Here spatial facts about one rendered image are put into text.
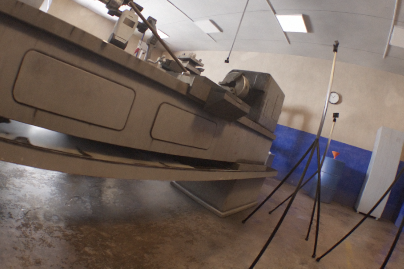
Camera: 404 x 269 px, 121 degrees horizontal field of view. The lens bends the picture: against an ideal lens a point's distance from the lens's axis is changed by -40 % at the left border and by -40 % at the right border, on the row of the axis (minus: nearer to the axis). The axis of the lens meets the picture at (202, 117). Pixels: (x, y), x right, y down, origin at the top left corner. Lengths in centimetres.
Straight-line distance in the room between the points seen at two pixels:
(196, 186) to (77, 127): 129
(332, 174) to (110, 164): 389
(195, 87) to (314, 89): 451
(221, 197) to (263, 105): 88
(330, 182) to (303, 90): 248
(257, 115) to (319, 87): 368
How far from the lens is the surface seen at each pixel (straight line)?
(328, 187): 415
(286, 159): 497
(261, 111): 175
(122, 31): 226
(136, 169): 70
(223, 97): 96
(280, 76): 559
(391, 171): 456
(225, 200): 162
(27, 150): 58
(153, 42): 208
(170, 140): 96
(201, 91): 97
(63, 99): 71
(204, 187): 173
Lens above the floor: 67
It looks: 2 degrees up
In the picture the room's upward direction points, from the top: 20 degrees clockwise
